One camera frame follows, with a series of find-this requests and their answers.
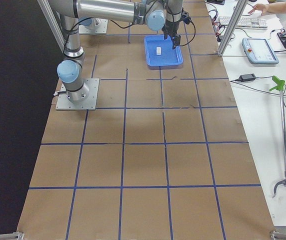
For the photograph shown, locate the green handled reach grabber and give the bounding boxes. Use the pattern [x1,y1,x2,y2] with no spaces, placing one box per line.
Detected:
[269,75,286,197]

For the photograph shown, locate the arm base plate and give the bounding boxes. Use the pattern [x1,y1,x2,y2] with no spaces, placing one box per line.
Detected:
[55,78,100,111]
[79,18,108,35]

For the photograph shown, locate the teach pendant tablet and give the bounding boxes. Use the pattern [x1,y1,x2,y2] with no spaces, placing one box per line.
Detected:
[241,38,279,65]

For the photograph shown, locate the black power adapter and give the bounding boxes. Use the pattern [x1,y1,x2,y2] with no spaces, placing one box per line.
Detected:
[238,73,257,82]

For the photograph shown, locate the white keyboard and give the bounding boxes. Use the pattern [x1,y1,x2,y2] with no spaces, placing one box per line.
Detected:
[218,16,268,30]

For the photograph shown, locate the aluminium frame post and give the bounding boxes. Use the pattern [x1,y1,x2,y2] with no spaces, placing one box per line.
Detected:
[217,0,248,57]

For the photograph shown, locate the person's hand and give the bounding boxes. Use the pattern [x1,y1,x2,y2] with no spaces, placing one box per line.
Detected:
[248,3,269,15]

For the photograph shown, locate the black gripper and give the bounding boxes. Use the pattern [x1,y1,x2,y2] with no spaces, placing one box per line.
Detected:
[161,19,181,50]

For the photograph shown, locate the blue plastic tray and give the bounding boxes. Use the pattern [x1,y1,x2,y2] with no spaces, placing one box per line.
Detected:
[144,35,184,68]

